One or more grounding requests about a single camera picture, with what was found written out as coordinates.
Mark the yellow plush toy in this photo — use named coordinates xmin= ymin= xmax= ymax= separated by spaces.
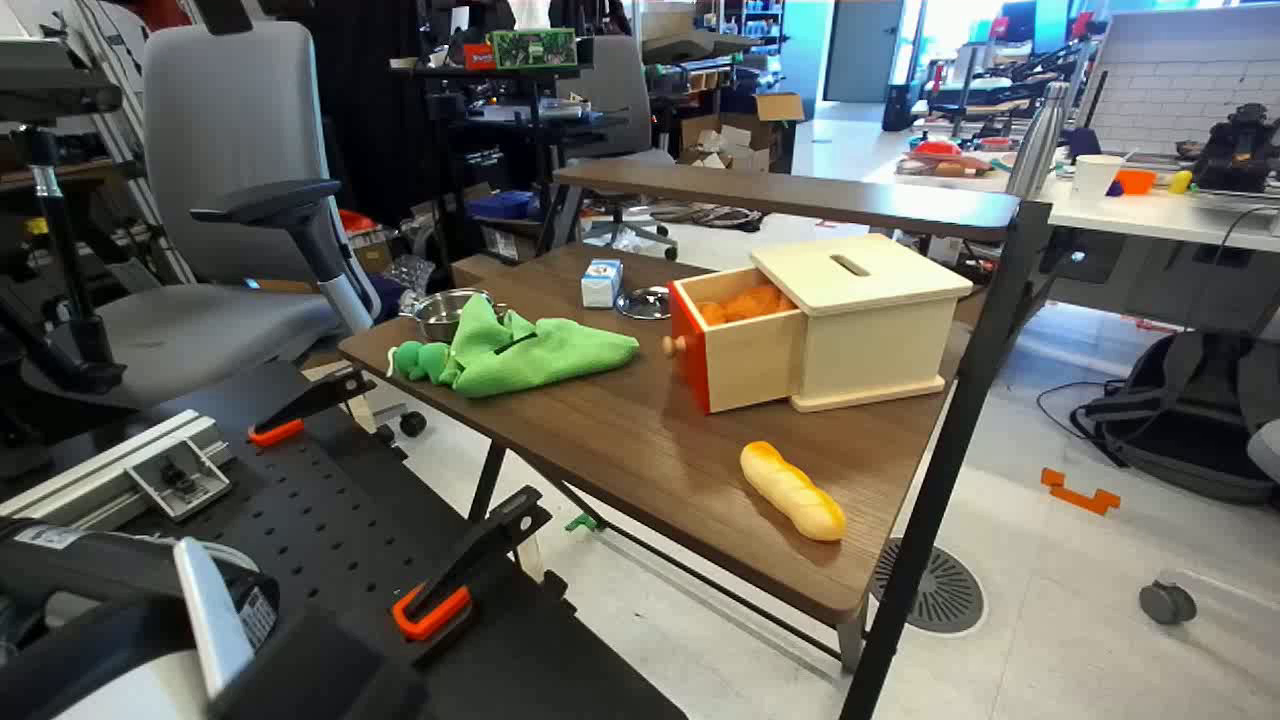
xmin=735 ymin=437 xmax=852 ymax=545

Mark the black tripod stand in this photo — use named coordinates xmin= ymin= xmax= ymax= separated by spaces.
xmin=0 ymin=35 xmax=134 ymax=403

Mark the silver metal pot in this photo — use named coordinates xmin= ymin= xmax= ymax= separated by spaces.
xmin=395 ymin=283 xmax=502 ymax=342

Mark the small shiny metal object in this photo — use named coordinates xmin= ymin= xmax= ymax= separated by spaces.
xmin=620 ymin=278 xmax=677 ymax=328

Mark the orange soft toy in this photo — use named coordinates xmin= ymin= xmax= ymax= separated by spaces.
xmin=698 ymin=274 xmax=794 ymax=328

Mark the loose black caster wheel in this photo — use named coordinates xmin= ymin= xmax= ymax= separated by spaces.
xmin=1135 ymin=576 xmax=1201 ymax=627

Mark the small white blue box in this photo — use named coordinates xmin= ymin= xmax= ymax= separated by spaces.
xmin=576 ymin=257 xmax=630 ymax=310

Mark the grey office chair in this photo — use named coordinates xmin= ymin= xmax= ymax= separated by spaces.
xmin=96 ymin=17 xmax=384 ymax=403

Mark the black metal table frame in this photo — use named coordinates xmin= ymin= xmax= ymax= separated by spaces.
xmin=465 ymin=197 xmax=1057 ymax=720

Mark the black perforated board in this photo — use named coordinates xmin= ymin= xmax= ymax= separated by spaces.
xmin=0 ymin=356 xmax=691 ymax=720

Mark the black clamp orange handle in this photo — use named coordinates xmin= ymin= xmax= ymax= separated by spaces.
xmin=244 ymin=362 xmax=380 ymax=451
xmin=387 ymin=482 xmax=555 ymax=649

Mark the aluminium rail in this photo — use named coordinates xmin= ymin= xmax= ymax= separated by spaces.
xmin=0 ymin=406 xmax=238 ymax=529

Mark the cardboard box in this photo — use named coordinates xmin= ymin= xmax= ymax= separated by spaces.
xmin=677 ymin=91 xmax=807 ymax=171

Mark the green plush toy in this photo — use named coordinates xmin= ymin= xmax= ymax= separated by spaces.
xmin=384 ymin=337 xmax=465 ymax=391

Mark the wooden box with slot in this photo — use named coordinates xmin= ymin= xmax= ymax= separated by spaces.
xmin=748 ymin=231 xmax=975 ymax=414

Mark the round floor vent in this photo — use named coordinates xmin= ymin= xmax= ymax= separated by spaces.
xmin=904 ymin=545 xmax=993 ymax=637

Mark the green cloth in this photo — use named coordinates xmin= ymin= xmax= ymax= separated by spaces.
xmin=445 ymin=293 xmax=645 ymax=403

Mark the black device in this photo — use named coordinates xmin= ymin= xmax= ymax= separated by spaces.
xmin=1188 ymin=100 xmax=1280 ymax=197

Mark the wooden drawer red front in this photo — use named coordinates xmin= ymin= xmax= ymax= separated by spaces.
xmin=661 ymin=258 xmax=807 ymax=414

